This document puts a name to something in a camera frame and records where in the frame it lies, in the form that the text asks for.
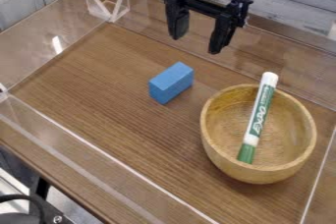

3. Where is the clear acrylic front wall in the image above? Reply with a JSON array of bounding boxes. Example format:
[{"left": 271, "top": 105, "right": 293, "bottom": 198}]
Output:
[{"left": 0, "top": 85, "right": 218, "bottom": 224}]

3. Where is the black cable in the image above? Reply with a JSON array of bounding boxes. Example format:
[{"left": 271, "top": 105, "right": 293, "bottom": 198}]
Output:
[{"left": 0, "top": 194, "right": 46, "bottom": 224}]

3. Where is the blue rectangular block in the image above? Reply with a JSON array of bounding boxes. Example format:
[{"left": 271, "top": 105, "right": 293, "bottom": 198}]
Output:
[{"left": 147, "top": 62, "right": 194, "bottom": 104}]

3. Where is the green Expo marker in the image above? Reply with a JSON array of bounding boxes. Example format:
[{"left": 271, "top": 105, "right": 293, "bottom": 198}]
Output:
[{"left": 235, "top": 72, "right": 278, "bottom": 164}]

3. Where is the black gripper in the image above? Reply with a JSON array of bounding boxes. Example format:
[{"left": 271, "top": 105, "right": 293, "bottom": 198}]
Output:
[{"left": 162, "top": 0, "right": 253, "bottom": 54}]

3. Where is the clear acrylic corner bracket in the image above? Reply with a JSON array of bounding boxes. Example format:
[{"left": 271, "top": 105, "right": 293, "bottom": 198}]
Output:
[{"left": 85, "top": 0, "right": 129, "bottom": 23}]

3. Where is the black table leg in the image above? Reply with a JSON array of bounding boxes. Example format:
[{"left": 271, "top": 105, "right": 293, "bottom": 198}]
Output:
[{"left": 35, "top": 177, "right": 50, "bottom": 199}]

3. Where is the brown wooden bowl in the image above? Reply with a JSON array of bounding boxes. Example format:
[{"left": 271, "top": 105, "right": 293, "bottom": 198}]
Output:
[{"left": 199, "top": 84, "right": 317, "bottom": 185}]

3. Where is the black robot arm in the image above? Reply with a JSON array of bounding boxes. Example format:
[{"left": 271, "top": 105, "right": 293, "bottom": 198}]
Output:
[{"left": 162, "top": 0, "right": 253, "bottom": 54}]

